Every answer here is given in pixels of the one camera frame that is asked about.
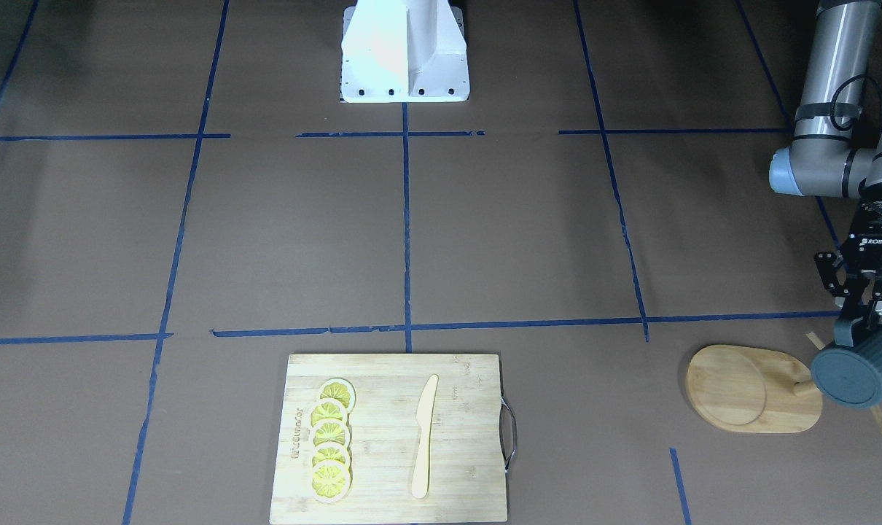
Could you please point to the bamboo cutting board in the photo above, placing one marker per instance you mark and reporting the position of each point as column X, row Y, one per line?
column 360, row 409

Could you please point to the white pillar with base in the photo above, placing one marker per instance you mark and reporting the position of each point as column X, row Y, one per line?
column 404, row 52

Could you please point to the dark teal mug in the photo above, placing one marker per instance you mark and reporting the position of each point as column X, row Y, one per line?
column 851, row 375

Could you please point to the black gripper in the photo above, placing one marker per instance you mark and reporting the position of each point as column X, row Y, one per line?
column 874, row 249

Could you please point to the wooden cup rack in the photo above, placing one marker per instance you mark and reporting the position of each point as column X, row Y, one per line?
column 756, row 390

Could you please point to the yellow plastic knife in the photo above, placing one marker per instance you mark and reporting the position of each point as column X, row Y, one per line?
column 420, row 481

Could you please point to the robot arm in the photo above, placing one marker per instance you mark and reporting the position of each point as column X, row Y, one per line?
column 822, row 162

